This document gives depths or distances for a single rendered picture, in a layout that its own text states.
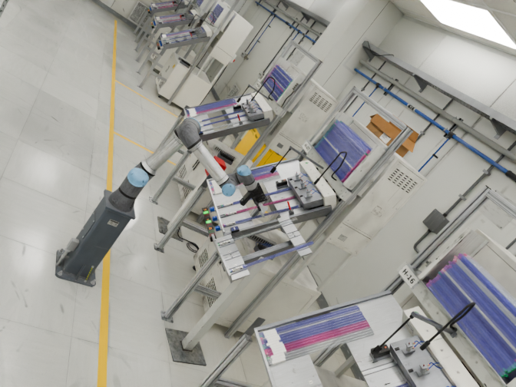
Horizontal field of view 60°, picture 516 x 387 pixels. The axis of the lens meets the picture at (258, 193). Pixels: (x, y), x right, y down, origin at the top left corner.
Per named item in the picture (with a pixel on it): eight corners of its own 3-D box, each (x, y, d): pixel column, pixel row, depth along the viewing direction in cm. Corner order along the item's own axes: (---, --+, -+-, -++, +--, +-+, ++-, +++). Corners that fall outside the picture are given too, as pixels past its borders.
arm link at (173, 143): (123, 178, 264) (187, 117, 250) (130, 170, 278) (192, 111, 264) (137, 193, 267) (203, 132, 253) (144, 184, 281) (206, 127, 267)
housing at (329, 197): (325, 215, 291) (324, 197, 283) (300, 178, 331) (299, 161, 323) (336, 212, 292) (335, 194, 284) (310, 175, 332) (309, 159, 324)
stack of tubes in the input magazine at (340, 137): (342, 182, 283) (370, 149, 275) (313, 147, 324) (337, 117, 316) (355, 190, 289) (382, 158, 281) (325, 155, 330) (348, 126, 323)
